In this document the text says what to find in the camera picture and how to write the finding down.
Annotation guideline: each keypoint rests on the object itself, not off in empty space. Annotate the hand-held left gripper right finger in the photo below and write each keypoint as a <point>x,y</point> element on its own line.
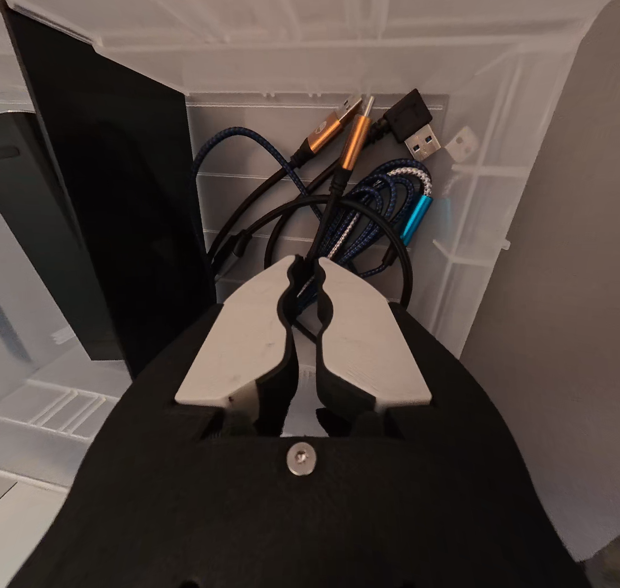
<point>373,346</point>

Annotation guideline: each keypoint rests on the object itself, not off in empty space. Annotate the small white adapter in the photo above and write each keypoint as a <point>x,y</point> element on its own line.
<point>462,143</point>

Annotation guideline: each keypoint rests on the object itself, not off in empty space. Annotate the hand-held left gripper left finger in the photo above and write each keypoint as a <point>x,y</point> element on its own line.
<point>237,341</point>

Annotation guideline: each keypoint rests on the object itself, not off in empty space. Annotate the clear plastic storage box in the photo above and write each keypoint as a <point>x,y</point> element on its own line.
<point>436,26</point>

